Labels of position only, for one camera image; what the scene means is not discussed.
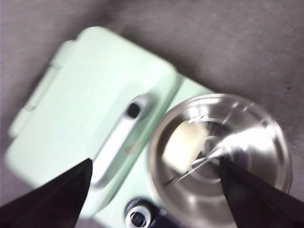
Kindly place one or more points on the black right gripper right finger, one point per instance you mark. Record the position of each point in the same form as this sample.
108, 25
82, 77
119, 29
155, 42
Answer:
256, 199

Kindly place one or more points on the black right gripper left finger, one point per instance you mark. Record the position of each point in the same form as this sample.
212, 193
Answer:
47, 204

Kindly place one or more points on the plain white steamed bun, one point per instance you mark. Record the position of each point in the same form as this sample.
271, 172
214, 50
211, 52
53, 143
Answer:
183, 145

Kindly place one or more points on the mint green breakfast machine base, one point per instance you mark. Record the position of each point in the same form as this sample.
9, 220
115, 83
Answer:
133, 180

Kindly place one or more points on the silver control knob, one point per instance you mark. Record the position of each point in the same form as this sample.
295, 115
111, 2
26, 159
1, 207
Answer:
139, 213

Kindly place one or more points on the mint green griddle lid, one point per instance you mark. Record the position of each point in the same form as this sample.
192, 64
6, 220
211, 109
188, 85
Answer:
95, 95

